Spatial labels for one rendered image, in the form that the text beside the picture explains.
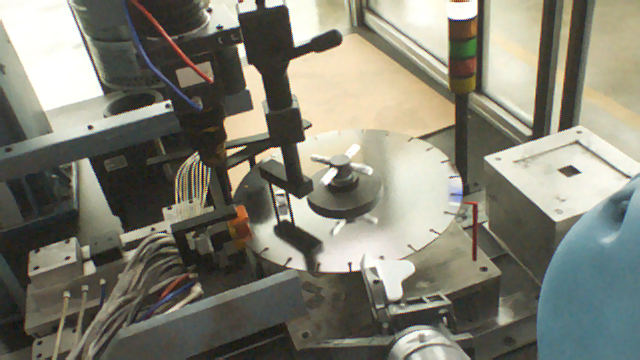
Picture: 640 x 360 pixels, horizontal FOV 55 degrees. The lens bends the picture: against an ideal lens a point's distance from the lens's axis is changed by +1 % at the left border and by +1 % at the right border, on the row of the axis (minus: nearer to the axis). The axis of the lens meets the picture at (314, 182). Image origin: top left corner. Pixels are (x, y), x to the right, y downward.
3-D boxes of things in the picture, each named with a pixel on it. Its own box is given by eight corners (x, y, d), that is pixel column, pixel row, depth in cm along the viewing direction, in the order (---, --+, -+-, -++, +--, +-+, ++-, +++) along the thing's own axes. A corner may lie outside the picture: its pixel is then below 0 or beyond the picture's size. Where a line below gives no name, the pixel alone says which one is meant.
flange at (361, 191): (394, 201, 84) (393, 187, 82) (317, 223, 82) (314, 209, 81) (368, 160, 93) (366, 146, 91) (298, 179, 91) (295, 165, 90)
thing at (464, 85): (466, 79, 105) (466, 63, 103) (480, 89, 101) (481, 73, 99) (442, 86, 104) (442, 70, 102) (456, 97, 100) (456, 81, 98)
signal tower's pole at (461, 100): (463, 186, 116) (464, 84, 104) (470, 193, 115) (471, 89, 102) (452, 190, 116) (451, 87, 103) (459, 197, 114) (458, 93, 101)
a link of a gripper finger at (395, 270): (403, 247, 76) (424, 305, 69) (356, 256, 76) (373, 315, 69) (402, 230, 74) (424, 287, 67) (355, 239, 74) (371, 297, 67)
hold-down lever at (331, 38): (327, 35, 71) (324, 12, 70) (347, 54, 66) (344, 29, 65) (263, 53, 70) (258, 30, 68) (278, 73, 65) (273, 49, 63)
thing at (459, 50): (466, 44, 101) (466, 27, 99) (481, 54, 97) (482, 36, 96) (442, 51, 100) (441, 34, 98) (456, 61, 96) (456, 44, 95)
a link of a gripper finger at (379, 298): (379, 284, 72) (398, 344, 66) (365, 287, 72) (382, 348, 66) (377, 257, 69) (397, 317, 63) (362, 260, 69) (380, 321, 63)
